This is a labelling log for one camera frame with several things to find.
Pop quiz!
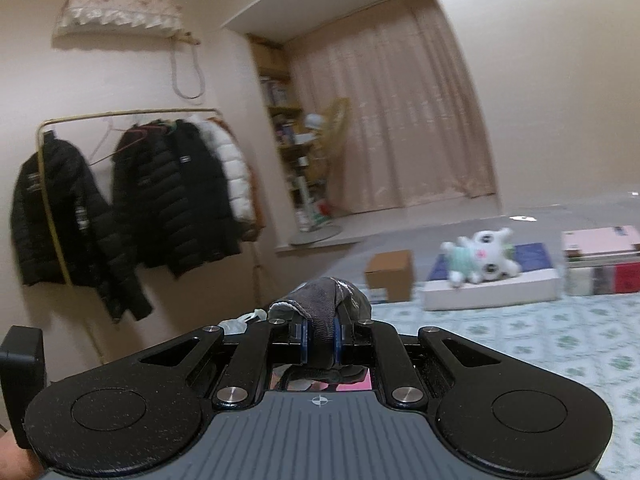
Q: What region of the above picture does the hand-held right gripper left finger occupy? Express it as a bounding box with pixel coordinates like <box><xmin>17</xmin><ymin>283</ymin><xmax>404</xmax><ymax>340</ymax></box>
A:
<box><xmin>140</xmin><ymin>316</ymin><xmax>307</xmax><ymax>409</ymax></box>

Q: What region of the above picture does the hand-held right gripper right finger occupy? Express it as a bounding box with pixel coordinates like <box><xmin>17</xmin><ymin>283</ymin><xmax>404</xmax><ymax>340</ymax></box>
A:
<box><xmin>334</xmin><ymin>316</ymin><xmax>501</xmax><ymax>409</ymax></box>

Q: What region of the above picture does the grey sock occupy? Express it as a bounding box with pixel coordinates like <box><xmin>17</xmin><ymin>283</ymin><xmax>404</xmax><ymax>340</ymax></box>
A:
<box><xmin>270</xmin><ymin>276</ymin><xmax>374</xmax><ymax>383</ymax></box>

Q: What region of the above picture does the white plastic bag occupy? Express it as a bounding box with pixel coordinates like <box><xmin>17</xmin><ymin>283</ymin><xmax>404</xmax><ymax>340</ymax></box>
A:
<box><xmin>220</xmin><ymin>308</ymin><xmax>268</xmax><ymax>333</ymax></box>

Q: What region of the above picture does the closed cardboard box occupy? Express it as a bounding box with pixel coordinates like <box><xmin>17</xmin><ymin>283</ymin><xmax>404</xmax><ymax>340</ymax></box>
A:
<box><xmin>364</xmin><ymin>250</ymin><xmax>415</xmax><ymax>303</ymax></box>

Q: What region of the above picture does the flat white box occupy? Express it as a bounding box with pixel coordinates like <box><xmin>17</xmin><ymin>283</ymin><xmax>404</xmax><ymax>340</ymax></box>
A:
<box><xmin>422</xmin><ymin>242</ymin><xmax>561</xmax><ymax>312</ymax></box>

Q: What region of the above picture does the black puffer jacket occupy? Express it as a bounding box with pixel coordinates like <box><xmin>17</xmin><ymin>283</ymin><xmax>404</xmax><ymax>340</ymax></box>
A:
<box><xmin>167</xmin><ymin>119</ymin><xmax>246</xmax><ymax>279</ymax></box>
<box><xmin>110</xmin><ymin>124</ymin><xmax>183</xmax><ymax>271</ymax></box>
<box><xmin>10</xmin><ymin>132</ymin><xmax>153</xmax><ymax>323</ymax></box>

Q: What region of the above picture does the white plush toy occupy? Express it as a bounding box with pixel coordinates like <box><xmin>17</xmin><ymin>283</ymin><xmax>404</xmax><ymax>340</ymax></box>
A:
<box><xmin>440</xmin><ymin>227</ymin><xmax>521</xmax><ymax>288</ymax></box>

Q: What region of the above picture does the white puffer jacket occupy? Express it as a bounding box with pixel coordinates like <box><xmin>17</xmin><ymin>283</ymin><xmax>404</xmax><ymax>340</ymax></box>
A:
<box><xmin>192</xmin><ymin>115</ymin><xmax>256</xmax><ymax>223</ymax></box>

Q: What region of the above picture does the green floral tablecloth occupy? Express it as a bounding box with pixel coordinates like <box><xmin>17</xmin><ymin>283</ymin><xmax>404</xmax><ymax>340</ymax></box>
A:
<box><xmin>370</xmin><ymin>291</ymin><xmax>640</xmax><ymax>480</ymax></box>

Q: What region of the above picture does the standing fan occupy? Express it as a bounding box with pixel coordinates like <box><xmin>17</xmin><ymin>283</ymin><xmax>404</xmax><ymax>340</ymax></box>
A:
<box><xmin>290</xmin><ymin>96</ymin><xmax>352</xmax><ymax>247</ymax></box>

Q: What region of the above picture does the beige curtain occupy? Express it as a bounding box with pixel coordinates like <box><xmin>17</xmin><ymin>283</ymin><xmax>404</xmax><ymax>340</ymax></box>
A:
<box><xmin>285</xmin><ymin>0</ymin><xmax>498</xmax><ymax>213</ymax></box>

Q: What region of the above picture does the gold metal clothes rack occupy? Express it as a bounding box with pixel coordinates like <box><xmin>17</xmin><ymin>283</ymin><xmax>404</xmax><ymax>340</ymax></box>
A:
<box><xmin>36</xmin><ymin>106</ymin><xmax>266</xmax><ymax>366</ymax></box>

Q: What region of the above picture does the stack of books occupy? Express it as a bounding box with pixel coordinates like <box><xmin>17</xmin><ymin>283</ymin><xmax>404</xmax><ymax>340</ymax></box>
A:
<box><xmin>565</xmin><ymin>254</ymin><xmax>640</xmax><ymax>296</ymax></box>

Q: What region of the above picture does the pink box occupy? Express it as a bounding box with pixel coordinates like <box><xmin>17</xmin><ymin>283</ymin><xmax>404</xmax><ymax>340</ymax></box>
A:
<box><xmin>560</xmin><ymin>226</ymin><xmax>640</xmax><ymax>261</ymax></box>

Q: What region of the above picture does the wooden bookshelf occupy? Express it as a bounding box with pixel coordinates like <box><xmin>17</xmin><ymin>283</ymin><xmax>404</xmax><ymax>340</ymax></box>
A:
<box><xmin>247</xmin><ymin>35</ymin><xmax>336</xmax><ymax>233</ymax></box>

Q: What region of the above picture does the air conditioner with cloth cover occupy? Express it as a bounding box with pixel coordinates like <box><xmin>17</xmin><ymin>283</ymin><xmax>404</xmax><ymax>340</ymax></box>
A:
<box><xmin>52</xmin><ymin>0</ymin><xmax>201</xmax><ymax>45</ymax></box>

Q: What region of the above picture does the white hose loop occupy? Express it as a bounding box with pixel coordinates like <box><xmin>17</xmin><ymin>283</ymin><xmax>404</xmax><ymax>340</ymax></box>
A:
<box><xmin>170</xmin><ymin>40</ymin><xmax>207</xmax><ymax>100</ymax></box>

